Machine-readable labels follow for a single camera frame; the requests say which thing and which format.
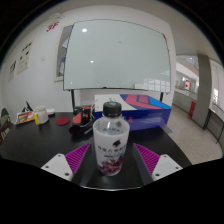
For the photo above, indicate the red floor number sign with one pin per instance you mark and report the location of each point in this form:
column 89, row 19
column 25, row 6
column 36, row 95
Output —
column 52, row 27

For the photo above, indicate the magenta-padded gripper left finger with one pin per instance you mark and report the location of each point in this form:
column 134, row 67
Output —
column 76, row 158

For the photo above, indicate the large whiteboard on stand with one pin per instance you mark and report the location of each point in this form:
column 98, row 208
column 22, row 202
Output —
column 116, row 55

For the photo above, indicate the dark chair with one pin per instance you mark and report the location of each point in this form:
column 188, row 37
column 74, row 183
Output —
column 4, row 123

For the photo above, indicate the flat round red coaster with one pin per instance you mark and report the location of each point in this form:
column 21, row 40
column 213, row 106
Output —
column 62, row 121

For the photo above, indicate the white and blue cardboard box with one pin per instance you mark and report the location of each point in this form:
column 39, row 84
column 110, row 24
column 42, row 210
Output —
column 146, row 111

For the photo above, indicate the large white wall poster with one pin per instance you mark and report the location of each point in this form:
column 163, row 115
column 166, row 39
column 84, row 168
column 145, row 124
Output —
column 24, row 58

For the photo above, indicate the red and black tool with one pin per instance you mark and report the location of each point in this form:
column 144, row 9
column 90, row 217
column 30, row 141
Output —
column 80, row 120

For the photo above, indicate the small white wall poster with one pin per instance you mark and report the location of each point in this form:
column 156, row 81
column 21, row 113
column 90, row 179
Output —
column 12, row 70

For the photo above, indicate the small flat white box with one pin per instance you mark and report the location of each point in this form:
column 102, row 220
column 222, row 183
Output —
column 50, row 111

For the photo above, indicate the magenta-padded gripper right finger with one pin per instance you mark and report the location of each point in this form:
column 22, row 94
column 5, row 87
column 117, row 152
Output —
column 148, row 159

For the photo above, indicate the black skull flag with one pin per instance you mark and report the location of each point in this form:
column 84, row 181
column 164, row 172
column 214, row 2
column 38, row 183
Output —
column 29, row 106

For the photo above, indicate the grey wall notice board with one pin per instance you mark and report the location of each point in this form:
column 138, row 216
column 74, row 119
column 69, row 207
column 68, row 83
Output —
column 60, row 53

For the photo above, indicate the clear black-capped drink bottle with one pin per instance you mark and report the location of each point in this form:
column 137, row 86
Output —
column 111, row 146

